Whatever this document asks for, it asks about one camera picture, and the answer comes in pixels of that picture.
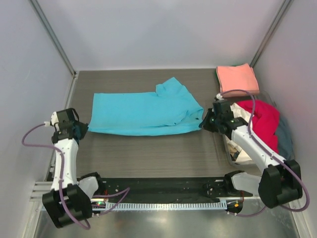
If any cream t shirt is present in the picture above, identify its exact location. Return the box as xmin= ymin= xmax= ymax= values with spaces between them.
xmin=224 ymin=103 xmax=254 ymax=165

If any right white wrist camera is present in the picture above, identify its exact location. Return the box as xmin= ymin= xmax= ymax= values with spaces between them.
xmin=214 ymin=93 xmax=223 ymax=101

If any folded pink t shirt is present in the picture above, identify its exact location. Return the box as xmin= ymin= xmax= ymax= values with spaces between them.
xmin=216 ymin=63 xmax=260 ymax=97

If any red t shirt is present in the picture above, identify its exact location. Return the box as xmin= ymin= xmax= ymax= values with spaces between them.
xmin=238 ymin=100 xmax=281 ymax=153

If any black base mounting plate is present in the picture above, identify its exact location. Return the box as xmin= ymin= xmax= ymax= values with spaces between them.
xmin=103 ymin=177 xmax=244 ymax=204

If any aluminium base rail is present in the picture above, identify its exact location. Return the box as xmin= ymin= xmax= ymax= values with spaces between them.
xmin=30 ymin=181 xmax=53 ymax=201

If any aluminium frame post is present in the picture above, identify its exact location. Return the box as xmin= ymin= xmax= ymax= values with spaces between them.
xmin=250 ymin=0 xmax=294 ymax=68
xmin=29 ymin=0 xmax=76 ymax=77

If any teal grey t shirt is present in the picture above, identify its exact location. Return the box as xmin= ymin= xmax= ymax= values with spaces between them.
xmin=275 ymin=116 xmax=294 ymax=160

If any clear plastic bin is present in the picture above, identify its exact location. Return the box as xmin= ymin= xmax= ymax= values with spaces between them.
xmin=213 ymin=90 xmax=297 ymax=167

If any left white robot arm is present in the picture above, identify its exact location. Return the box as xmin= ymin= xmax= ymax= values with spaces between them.
xmin=42 ymin=108 xmax=105 ymax=228

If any left aluminium frame post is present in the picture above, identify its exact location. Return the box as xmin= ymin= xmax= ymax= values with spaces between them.
xmin=29 ymin=0 xmax=76 ymax=77

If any slotted grey cable duct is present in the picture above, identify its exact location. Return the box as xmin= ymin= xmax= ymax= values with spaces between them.
xmin=112 ymin=200 xmax=227 ymax=212

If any right aluminium frame post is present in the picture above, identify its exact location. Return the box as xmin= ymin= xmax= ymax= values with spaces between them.
xmin=250 ymin=0 xmax=294 ymax=68

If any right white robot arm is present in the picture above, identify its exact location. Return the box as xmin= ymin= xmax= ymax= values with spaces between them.
xmin=200 ymin=100 xmax=307 ymax=208

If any turquoise t shirt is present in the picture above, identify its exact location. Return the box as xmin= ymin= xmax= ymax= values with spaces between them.
xmin=89 ymin=77 xmax=204 ymax=136

